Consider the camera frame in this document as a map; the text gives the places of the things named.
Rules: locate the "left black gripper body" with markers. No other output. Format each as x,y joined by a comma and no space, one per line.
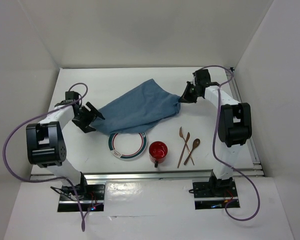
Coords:
85,116

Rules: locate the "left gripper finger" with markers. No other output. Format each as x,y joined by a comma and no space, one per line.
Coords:
87,128
93,112

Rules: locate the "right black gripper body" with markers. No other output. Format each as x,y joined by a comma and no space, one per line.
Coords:
192,90

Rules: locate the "blue cloth placemat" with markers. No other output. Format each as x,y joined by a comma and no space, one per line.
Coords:
138,110

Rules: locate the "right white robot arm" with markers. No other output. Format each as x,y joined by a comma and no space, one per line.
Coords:
232,129

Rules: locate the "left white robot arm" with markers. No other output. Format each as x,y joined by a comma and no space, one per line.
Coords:
46,147

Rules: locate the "white plate green red rim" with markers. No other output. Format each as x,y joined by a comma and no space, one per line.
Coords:
127,146

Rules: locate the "copper spoon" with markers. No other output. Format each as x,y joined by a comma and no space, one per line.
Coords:
195,144

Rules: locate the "red mug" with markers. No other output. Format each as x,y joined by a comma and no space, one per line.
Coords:
158,152

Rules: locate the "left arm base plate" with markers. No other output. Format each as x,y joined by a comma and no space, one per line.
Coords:
92,199

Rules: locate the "aluminium rail front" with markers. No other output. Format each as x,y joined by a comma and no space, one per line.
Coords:
257,172

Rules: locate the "aluminium rail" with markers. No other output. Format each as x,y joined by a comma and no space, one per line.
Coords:
257,172
249,153

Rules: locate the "aluminium rail right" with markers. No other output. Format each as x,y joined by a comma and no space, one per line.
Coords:
249,153

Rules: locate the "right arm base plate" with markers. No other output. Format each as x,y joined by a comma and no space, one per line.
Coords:
206,198

